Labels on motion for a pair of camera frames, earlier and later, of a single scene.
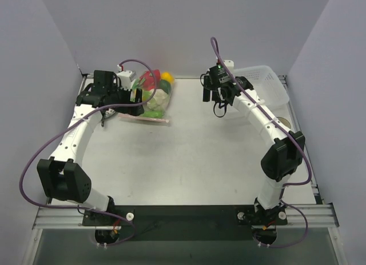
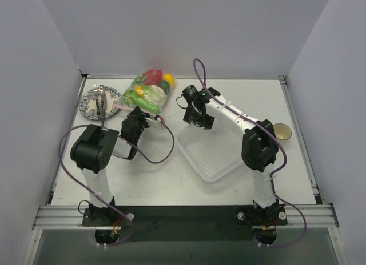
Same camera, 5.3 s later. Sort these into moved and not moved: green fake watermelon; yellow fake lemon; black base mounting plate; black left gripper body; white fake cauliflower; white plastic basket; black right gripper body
Moved: white plastic basket; white fake cauliflower; black left gripper body; black right gripper body
Not moved: yellow fake lemon; black base mounting plate; green fake watermelon
